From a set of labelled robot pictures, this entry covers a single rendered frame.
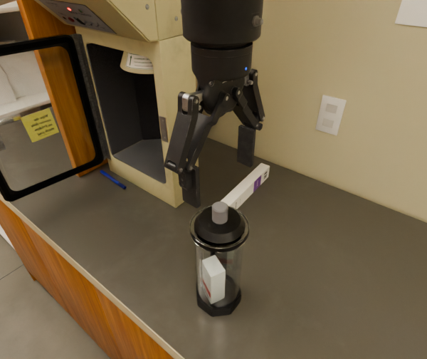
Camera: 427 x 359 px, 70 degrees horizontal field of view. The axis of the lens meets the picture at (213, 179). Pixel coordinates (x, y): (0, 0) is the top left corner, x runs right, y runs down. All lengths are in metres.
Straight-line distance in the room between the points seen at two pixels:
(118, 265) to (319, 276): 0.49
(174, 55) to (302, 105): 0.47
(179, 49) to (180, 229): 0.46
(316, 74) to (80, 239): 0.82
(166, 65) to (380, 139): 0.63
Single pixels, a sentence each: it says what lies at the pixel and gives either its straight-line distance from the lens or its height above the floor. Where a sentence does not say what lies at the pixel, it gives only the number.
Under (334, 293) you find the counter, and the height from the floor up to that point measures 0.94.
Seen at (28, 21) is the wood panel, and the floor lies 1.42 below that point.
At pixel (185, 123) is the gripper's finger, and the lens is 0.37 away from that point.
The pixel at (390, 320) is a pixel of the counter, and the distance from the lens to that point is 0.80.
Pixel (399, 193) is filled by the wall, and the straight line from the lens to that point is 1.07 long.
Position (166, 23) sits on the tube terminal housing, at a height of 1.44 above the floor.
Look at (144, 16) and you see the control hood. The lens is 0.68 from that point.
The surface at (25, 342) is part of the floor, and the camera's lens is 1.96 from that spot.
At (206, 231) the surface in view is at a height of 1.18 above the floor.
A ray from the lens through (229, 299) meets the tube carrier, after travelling 0.67.
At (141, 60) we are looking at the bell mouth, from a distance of 0.82.
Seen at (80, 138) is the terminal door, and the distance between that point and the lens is 1.03.
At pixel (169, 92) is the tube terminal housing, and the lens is 0.75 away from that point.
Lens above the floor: 1.56
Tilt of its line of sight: 37 degrees down
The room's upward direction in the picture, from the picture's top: straight up
